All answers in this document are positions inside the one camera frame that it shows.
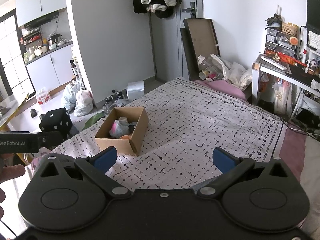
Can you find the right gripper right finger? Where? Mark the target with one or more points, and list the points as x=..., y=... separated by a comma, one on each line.
x=258, y=196

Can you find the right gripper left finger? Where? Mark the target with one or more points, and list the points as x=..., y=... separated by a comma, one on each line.
x=69, y=193

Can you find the hamburger plush toy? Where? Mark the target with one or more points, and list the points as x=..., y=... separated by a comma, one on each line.
x=125, y=137

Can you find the grey fluffy plush toy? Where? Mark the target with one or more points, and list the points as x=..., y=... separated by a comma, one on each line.
x=117, y=130

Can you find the white soft plush block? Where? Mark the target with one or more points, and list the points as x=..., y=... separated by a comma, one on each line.
x=123, y=120

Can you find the black white plush toy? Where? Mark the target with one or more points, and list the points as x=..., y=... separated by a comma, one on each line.
x=131, y=127

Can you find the person's left hand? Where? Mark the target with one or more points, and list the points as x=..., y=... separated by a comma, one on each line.
x=8, y=173

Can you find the black dice cushion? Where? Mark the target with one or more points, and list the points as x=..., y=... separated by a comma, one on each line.
x=57, y=120

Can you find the red white plastic bag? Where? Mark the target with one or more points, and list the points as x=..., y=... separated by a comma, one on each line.
x=42, y=96

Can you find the white plastic garbage bag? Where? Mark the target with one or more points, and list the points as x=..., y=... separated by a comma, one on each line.
x=84, y=103

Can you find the green cartoon floor mat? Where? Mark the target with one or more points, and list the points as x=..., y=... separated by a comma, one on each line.
x=92, y=120

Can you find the clear plastic bag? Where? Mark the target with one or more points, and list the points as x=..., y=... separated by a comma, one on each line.
x=109, y=105

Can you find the brown cardboard box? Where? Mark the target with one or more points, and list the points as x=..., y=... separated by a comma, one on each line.
x=124, y=147

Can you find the white square box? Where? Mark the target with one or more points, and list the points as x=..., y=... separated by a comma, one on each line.
x=135, y=90

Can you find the white crumpled plastic bag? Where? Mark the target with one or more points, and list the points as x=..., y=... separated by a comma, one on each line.
x=233, y=73

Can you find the white desk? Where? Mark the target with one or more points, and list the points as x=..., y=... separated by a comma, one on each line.
x=297, y=77

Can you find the white paper cup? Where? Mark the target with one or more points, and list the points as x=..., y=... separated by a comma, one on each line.
x=203, y=74

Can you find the clear plastic water bottle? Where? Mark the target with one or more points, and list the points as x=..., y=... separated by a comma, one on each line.
x=204, y=66

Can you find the grey drawer organizer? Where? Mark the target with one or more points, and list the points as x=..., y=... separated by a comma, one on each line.
x=279, y=42

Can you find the white keyboard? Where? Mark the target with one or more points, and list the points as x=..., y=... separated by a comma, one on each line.
x=313, y=40

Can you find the wicker basket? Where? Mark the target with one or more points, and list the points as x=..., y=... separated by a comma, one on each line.
x=289, y=29

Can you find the black framed board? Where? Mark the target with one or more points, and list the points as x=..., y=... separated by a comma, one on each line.
x=199, y=39

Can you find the grey door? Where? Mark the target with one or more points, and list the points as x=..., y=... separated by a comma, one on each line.
x=167, y=44

